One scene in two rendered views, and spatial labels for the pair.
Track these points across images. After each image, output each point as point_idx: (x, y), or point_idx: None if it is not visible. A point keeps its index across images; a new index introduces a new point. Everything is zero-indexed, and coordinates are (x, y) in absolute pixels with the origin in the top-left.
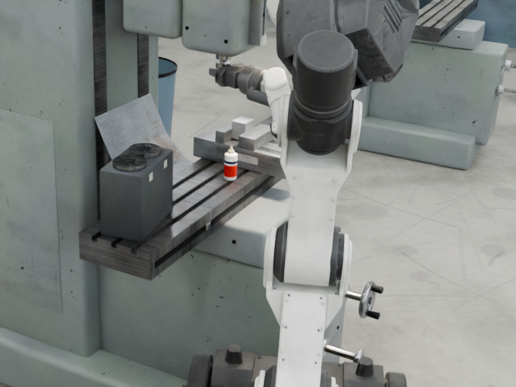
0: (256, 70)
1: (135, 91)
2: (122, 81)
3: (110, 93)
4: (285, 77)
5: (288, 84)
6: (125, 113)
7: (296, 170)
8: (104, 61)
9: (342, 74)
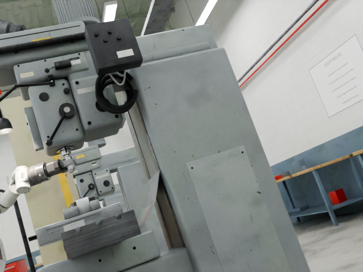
0: None
1: (155, 168)
2: (149, 161)
3: (148, 167)
4: (12, 172)
5: (15, 176)
6: (152, 181)
7: None
8: (139, 148)
9: None
